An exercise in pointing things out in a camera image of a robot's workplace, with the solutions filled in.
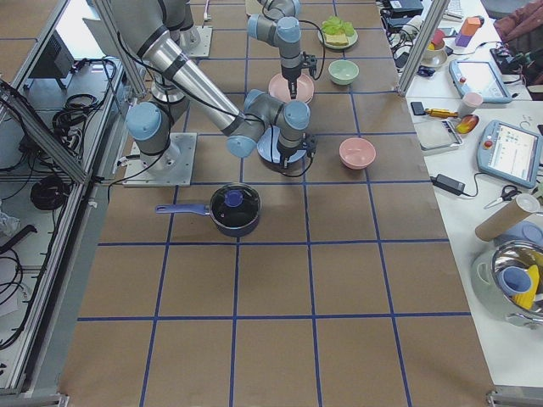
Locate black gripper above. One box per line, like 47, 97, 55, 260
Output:
277, 133, 317, 168
288, 51, 317, 100

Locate pink plate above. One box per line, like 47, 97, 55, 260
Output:
268, 73, 314, 103

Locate blue plate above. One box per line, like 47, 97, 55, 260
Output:
256, 126, 281, 164

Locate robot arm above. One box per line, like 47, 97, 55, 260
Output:
247, 0, 317, 99
110, 1, 316, 170

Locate green bowl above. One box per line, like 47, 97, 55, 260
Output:
328, 59, 360, 86

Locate bread slice on plate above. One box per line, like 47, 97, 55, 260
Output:
324, 33, 349, 47

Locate pink bowl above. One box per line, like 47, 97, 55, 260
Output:
339, 137, 377, 170

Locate lettuce leaf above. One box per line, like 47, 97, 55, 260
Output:
322, 16, 355, 36

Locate green plate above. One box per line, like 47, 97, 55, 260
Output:
317, 31, 358, 50

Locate dark blue saucepan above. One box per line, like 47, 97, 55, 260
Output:
155, 182, 261, 237

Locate white bowl with fruit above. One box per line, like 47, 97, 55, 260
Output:
421, 40, 448, 68

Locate silver digital scale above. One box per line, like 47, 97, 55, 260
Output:
414, 120, 463, 153

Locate black power adapter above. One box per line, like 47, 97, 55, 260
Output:
430, 174, 465, 196

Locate white paper cup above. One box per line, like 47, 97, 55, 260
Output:
457, 92, 484, 118

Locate teach pendant far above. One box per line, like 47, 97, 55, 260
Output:
448, 59, 512, 104

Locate teach pendant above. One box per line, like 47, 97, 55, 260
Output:
477, 120, 542, 188
448, 59, 512, 104

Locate teach pendant near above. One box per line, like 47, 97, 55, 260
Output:
477, 120, 542, 188

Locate scissors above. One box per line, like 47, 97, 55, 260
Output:
484, 184, 521, 209

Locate cardboard tube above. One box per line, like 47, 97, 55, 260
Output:
474, 193, 540, 242

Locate steel mixing bowl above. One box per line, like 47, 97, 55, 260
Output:
471, 241, 542, 329

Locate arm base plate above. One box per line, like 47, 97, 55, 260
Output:
179, 25, 213, 59
122, 132, 198, 187

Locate yellow screwdriver handle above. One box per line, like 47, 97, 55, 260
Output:
425, 109, 458, 119

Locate aluminium frame post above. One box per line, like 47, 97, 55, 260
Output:
396, 0, 449, 97

